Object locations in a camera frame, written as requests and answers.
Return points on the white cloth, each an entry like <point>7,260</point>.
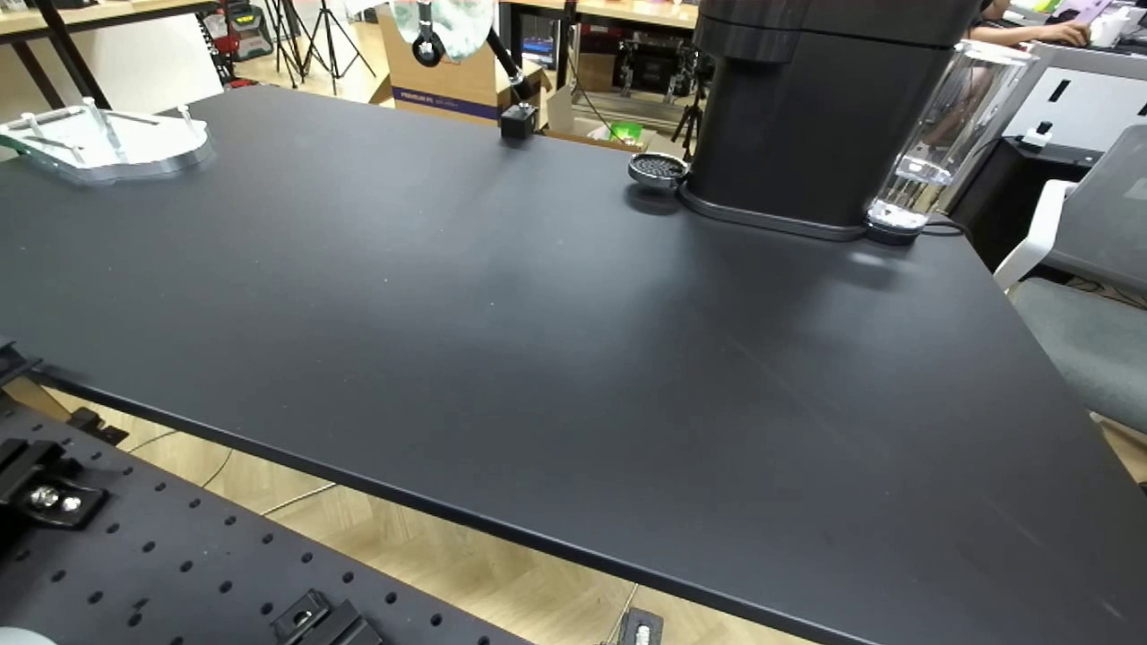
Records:
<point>459,22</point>

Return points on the person forearm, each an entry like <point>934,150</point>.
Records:
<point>1035,32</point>

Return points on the black round cap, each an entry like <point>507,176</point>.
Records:
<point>658,169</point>

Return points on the large black appliance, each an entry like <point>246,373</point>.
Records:
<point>813,109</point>

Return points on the black tripod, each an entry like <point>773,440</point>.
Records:
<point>325,31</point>

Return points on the clear glass cup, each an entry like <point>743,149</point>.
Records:
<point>952,126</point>

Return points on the black perforated breadboard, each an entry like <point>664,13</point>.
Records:
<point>154,559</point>

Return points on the grey and white office chair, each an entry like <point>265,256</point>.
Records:
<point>1096,309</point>

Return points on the white cabinet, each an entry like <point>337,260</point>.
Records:
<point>1096,109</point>

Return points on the small black table clamp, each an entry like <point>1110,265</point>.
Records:
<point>12,363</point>

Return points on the wooden desk with black legs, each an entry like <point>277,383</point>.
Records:
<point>73,15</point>

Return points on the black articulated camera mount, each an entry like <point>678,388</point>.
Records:
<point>519,114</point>

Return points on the small metal bracket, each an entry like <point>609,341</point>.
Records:
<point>638,627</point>

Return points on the black mounting bracket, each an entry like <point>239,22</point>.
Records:
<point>325,622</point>

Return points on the black bracket with silver screws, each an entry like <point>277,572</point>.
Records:
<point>47,496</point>

